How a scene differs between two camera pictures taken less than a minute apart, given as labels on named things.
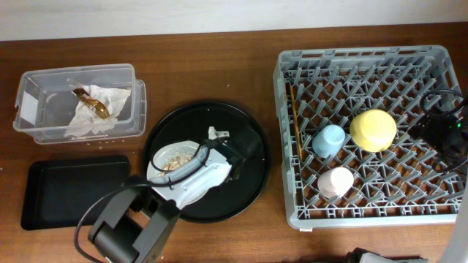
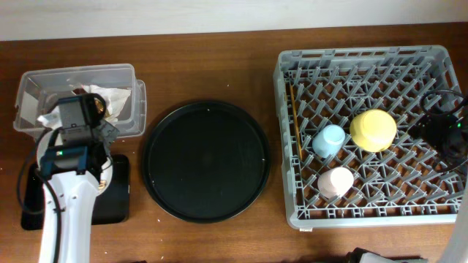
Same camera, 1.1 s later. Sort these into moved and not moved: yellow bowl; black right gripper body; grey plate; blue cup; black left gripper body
Moved: grey plate; black left gripper body
Not moved: yellow bowl; black right gripper body; blue cup
